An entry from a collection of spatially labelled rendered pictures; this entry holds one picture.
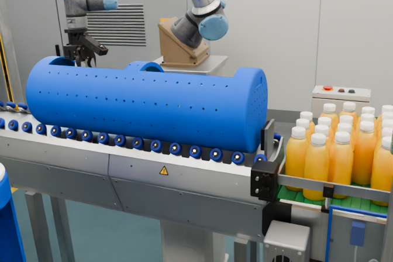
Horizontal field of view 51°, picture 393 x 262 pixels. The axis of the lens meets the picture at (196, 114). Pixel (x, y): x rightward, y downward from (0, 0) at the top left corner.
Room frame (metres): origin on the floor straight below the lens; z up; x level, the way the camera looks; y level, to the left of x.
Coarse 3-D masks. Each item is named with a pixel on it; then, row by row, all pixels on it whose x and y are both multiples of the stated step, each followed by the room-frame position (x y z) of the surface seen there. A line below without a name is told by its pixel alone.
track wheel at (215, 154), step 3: (213, 150) 1.23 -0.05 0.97; (216, 150) 1.23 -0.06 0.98; (219, 150) 1.23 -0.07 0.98; (210, 153) 1.23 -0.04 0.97; (213, 153) 1.23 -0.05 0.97; (216, 153) 1.23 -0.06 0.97; (219, 153) 1.22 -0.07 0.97; (222, 153) 1.22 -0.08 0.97; (210, 156) 1.23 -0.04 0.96; (213, 156) 1.22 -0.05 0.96; (216, 156) 1.22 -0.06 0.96; (219, 156) 1.22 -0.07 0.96; (222, 156) 1.22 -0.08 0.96; (213, 159) 1.22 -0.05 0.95; (216, 159) 1.21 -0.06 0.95; (219, 159) 1.21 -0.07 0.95
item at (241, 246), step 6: (240, 240) 1.22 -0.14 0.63; (246, 240) 1.22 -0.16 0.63; (234, 246) 1.22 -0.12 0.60; (240, 246) 1.21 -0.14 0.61; (246, 246) 1.20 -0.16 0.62; (234, 252) 1.22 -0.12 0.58; (240, 252) 1.21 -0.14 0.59; (246, 252) 1.20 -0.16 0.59; (234, 258) 1.22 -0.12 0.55; (240, 258) 1.21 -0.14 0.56; (246, 258) 1.20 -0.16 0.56
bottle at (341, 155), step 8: (336, 144) 1.05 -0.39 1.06; (344, 144) 1.04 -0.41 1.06; (336, 152) 1.04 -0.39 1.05; (344, 152) 1.03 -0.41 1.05; (352, 152) 1.04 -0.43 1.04; (336, 160) 1.03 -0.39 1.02; (344, 160) 1.03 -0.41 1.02; (352, 160) 1.04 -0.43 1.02; (336, 168) 1.03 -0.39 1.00; (344, 168) 1.03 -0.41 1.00; (336, 176) 1.03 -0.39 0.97; (344, 176) 1.03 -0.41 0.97
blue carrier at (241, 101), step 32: (64, 64) 1.71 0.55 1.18; (128, 64) 1.44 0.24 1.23; (32, 96) 1.49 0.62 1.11; (64, 96) 1.43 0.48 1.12; (96, 96) 1.37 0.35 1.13; (128, 96) 1.33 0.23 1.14; (160, 96) 1.28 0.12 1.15; (192, 96) 1.24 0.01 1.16; (224, 96) 1.20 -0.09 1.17; (256, 96) 1.26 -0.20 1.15; (96, 128) 1.41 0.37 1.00; (128, 128) 1.34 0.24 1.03; (160, 128) 1.28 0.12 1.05; (192, 128) 1.22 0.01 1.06; (224, 128) 1.18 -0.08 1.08; (256, 128) 1.26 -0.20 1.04
